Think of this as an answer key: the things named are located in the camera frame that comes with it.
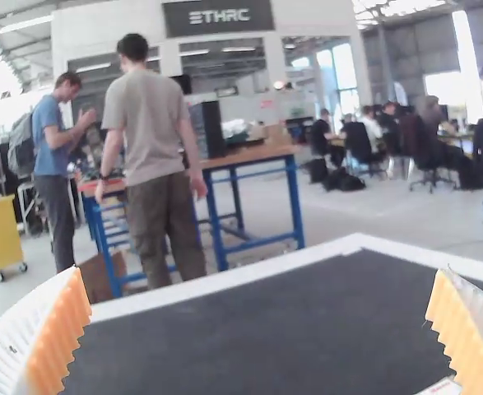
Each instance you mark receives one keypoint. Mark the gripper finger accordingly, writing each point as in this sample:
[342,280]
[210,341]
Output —
[475,341]
[27,349]

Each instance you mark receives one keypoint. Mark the flat cardboard pieces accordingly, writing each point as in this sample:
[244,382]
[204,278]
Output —
[101,275]

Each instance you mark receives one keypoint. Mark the black office chair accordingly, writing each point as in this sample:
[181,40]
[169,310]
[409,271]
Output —
[426,164]

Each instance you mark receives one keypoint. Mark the grey backpack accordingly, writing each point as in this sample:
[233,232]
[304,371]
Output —
[19,144]

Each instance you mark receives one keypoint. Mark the black bag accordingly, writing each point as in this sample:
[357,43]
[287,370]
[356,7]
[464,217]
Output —
[344,179]

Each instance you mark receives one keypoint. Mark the black mat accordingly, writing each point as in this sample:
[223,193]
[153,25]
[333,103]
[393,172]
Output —
[266,329]

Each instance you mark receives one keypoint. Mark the black tower case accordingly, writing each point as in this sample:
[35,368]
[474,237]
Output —
[208,129]

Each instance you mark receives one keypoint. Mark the blue frame workbench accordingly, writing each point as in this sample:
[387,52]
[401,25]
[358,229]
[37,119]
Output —
[261,205]

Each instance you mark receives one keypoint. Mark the dark wall sign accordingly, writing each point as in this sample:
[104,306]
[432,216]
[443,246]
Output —
[218,16]

